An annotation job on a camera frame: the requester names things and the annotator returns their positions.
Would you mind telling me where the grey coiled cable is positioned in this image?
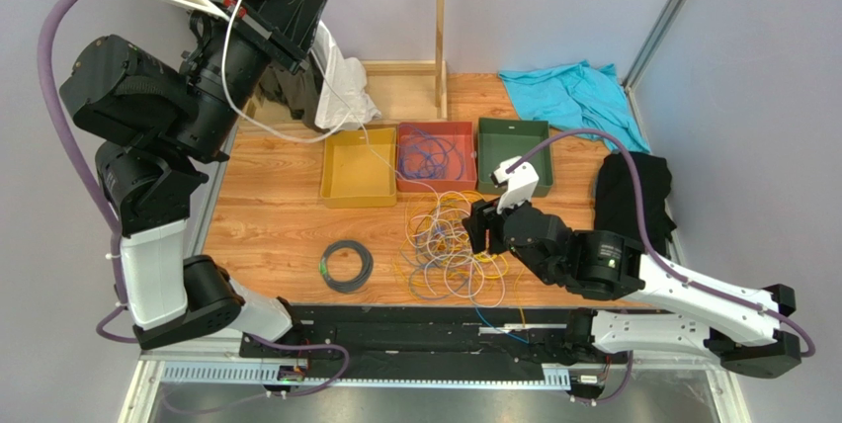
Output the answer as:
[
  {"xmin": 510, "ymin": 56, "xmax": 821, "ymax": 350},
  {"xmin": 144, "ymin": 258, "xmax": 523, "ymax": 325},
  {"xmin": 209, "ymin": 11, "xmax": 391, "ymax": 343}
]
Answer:
[{"xmin": 318, "ymin": 239, "xmax": 375, "ymax": 295}]

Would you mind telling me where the olive green cloth hanging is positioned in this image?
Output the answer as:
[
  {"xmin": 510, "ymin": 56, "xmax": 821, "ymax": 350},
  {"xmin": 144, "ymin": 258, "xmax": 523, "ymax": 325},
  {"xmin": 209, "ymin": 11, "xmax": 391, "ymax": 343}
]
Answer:
[{"xmin": 260, "ymin": 63, "xmax": 325, "ymax": 133}]

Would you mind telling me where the yellow cable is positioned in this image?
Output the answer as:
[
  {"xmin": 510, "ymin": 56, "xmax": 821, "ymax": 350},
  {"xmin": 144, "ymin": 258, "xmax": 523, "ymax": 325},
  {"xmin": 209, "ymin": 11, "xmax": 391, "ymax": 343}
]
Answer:
[{"xmin": 390, "ymin": 190, "xmax": 528, "ymax": 328}]

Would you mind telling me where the white cloth hanging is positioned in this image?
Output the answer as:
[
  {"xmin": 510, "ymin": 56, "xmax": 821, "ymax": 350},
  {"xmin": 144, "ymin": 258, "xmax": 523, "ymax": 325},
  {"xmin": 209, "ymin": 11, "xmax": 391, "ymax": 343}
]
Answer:
[{"xmin": 307, "ymin": 22, "xmax": 382, "ymax": 133}]

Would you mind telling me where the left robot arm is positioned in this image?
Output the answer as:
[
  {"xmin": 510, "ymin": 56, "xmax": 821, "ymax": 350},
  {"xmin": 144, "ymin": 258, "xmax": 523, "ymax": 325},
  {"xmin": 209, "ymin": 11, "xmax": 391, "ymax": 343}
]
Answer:
[{"xmin": 58, "ymin": 0, "xmax": 328, "ymax": 350}]

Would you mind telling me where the cyan cloth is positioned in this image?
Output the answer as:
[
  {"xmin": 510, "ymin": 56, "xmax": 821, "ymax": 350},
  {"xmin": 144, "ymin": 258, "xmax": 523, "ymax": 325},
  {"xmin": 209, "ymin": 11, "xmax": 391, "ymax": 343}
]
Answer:
[{"xmin": 498, "ymin": 60, "xmax": 651, "ymax": 153}]

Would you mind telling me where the yellow plastic bin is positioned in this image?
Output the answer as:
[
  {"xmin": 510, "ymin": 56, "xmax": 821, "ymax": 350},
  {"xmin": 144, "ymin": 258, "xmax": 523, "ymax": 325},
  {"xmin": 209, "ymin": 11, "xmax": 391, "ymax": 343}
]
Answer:
[{"xmin": 320, "ymin": 127, "xmax": 397, "ymax": 209}]

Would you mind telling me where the blue cable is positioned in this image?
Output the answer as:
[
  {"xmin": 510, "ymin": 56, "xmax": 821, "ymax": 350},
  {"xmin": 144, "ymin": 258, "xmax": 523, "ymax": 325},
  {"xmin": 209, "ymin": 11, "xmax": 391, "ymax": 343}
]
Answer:
[
  {"xmin": 396, "ymin": 126, "xmax": 469, "ymax": 184},
  {"xmin": 397, "ymin": 126, "xmax": 469, "ymax": 184}
]

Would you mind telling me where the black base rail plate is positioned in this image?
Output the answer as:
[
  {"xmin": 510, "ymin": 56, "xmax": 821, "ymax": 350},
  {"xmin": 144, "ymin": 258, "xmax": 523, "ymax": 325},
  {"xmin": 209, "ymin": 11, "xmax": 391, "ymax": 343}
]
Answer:
[{"xmin": 239, "ymin": 304, "xmax": 629, "ymax": 377}]

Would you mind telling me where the wooden frame stand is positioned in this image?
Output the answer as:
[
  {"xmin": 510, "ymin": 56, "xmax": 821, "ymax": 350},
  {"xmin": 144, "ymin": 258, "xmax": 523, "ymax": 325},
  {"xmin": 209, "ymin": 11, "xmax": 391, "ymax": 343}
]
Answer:
[{"xmin": 243, "ymin": 0, "xmax": 449, "ymax": 129}]

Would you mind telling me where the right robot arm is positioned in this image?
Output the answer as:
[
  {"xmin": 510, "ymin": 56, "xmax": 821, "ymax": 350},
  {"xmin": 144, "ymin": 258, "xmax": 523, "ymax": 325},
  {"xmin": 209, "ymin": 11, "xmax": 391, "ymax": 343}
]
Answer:
[{"xmin": 462, "ymin": 200, "xmax": 802, "ymax": 380}]

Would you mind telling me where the aluminium frame rail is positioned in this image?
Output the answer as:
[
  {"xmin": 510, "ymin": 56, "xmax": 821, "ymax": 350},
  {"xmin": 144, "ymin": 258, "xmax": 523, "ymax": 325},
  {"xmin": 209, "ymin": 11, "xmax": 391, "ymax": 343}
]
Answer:
[{"xmin": 119, "ymin": 352, "xmax": 751, "ymax": 422}]

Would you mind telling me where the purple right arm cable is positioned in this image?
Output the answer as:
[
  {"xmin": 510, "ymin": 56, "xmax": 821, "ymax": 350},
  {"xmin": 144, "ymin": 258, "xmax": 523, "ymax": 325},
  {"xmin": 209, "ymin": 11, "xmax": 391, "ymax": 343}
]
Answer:
[{"xmin": 506, "ymin": 127, "xmax": 817, "ymax": 359}]

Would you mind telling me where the green plastic bin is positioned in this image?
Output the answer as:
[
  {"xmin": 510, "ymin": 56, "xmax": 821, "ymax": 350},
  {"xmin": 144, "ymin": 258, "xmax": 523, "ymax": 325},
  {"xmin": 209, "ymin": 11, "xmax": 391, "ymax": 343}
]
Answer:
[{"xmin": 476, "ymin": 118, "xmax": 554, "ymax": 198}]

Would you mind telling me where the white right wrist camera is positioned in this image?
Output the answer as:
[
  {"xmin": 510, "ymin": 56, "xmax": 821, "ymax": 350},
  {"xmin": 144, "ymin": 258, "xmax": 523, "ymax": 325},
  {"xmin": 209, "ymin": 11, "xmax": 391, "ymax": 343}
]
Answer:
[{"xmin": 490, "ymin": 156, "xmax": 540, "ymax": 214}]

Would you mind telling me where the black cloth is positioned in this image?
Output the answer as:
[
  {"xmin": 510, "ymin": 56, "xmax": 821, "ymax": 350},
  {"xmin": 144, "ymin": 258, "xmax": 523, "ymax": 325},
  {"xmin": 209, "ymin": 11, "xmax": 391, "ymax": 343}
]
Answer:
[{"xmin": 593, "ymin": 152, "xmax": 677, "ymax": 257}]

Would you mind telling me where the red plastic bin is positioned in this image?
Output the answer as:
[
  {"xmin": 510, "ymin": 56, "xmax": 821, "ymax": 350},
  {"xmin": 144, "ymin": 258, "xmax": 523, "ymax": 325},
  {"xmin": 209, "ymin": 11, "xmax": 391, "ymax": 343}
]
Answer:
[{"xmin": 395, "ymin": 122, "xmax": 478, "ymax": 193}]

